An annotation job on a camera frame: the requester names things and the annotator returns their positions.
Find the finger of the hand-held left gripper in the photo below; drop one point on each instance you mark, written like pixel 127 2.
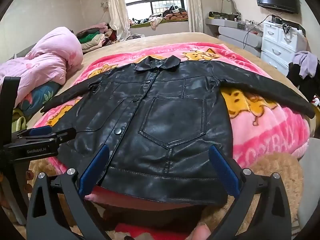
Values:
pixel 37 131
pixel 63 135

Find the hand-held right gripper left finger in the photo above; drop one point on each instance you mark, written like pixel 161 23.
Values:
pixel 93 170

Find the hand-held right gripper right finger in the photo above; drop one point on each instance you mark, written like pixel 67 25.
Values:
pixel 225 172

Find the black leather jacket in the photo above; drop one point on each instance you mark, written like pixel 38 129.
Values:
pixel 162 120

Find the pile of folded clothes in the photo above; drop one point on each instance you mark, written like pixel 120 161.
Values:
pixel 92 38

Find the heap of dark clothes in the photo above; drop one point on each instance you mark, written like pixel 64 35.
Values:
pixel 303 85

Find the person's right hand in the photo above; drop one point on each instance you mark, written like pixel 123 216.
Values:
pixel 202 233

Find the yellow-green cloth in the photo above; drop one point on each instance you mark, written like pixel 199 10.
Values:
pixel 20 120

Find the dark floral pillow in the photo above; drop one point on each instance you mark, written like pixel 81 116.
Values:
pixel 37 97

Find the pink cartoon printed blanket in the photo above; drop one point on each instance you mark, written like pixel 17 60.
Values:
pixel 275 130

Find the pink quilt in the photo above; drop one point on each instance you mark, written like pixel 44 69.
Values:
pixel 50 55

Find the white drawer cabinet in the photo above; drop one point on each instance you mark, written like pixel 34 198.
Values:
pixel 277 47

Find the lavender garment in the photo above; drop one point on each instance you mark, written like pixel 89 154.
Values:
pixel 306 62

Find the cream curtain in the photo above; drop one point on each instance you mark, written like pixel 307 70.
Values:
pixel 193 5
pixel 115 7

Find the grey dressing table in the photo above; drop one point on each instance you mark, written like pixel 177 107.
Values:
pixel 235 33

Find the bed with beige sheet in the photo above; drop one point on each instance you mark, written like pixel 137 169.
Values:
pixel 175 37

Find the pale pink garment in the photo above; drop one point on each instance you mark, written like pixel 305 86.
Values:
pixel 156 21

